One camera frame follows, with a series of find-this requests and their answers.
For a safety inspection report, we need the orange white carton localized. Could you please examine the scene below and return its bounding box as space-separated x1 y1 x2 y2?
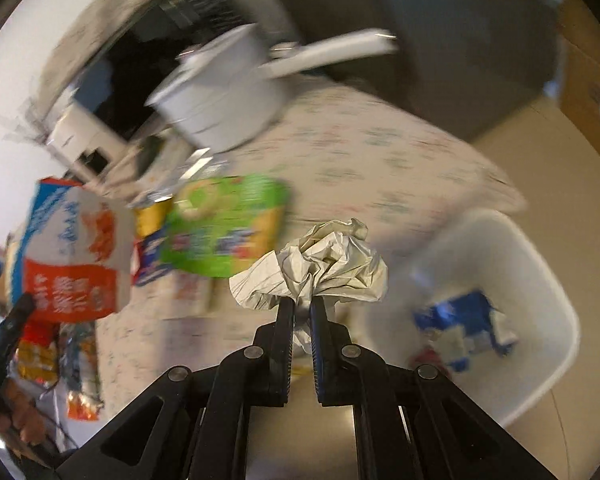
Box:
17 177 136 323

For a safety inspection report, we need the green snack packet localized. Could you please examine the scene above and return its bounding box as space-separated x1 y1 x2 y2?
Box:
160 175 291 278

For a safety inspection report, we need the white cooking pot with handle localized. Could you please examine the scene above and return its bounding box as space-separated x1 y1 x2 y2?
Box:
145 22 398 153

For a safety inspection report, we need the yellow blue snack packet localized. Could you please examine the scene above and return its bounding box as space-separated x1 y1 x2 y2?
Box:
130 200 173 286

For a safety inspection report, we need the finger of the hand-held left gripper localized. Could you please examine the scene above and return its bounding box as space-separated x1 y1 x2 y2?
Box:
0 292 37 421

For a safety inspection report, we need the labelled brown cardboard box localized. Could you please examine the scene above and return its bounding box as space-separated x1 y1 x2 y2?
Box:
555 35 600 176

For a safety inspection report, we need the white plastic bin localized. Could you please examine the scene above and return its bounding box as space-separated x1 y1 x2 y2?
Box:
352 209 581 428

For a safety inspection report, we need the grey refrigerator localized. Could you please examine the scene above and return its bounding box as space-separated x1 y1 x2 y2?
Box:
290 0 566 143

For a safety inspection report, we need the blue carton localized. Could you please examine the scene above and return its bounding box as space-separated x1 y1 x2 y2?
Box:
412 290 521 373

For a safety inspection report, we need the black microwave oven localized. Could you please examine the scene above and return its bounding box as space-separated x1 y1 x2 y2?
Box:
45 0 271 146

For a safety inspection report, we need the floral tablecloth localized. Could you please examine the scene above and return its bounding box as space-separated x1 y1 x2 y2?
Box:
95 82 528 411

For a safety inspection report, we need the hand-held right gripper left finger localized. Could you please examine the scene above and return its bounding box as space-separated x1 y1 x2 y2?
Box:
55 299 296 480

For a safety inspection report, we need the person's left hand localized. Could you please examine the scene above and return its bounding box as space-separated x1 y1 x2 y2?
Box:
0 380 47 446

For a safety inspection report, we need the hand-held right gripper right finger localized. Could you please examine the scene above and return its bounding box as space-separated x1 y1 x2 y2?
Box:
310 299 556 480

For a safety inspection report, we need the silver orange snack packet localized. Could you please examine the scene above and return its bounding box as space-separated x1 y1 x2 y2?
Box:
60 322 105 421

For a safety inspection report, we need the white box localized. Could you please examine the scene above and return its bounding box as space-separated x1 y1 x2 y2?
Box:
45 105 131 181

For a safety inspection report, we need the white paper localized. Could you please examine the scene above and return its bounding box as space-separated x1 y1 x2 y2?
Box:
229 218 388 356

